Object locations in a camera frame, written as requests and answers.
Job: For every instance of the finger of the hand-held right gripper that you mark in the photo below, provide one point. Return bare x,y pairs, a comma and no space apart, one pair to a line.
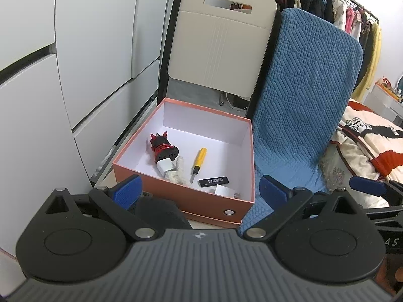
385,215
368,185

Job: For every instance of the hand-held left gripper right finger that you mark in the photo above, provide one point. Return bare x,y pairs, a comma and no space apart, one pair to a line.
272,195

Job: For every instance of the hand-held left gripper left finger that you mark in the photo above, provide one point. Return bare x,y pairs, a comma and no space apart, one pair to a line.
127,192

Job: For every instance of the white charger adapter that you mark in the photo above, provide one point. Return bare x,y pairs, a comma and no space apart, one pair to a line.
226,192
165,167

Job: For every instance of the red and black figurine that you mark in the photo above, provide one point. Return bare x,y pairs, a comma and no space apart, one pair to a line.
162,148

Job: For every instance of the white fuzzy hair clip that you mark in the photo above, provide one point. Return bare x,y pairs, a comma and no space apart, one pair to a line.
180,171

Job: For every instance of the pink cardboard box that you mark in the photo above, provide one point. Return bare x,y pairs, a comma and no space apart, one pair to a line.
217,207

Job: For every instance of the black flash drive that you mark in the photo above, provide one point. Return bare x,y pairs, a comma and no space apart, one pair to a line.
214,181

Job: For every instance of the printed cream blanket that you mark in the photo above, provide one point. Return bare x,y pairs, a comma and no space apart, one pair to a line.
374,141

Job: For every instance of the white dresser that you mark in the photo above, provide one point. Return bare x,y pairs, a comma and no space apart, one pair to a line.
388,100

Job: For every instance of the blue quilted chair cushion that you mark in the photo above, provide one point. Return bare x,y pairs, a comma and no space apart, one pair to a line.
302,100

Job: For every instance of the red toy figure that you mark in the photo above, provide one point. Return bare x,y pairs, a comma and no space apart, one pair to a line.
383,82

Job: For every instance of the green chair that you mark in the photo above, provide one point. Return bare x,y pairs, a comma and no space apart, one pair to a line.
400,83

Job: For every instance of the white wardrobe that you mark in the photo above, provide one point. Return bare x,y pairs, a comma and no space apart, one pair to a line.
63,85

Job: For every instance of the yellow hanging garment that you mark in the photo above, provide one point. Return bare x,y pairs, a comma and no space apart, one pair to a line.
370,59

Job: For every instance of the beige folding chair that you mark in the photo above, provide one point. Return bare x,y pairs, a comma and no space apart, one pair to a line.
217,44

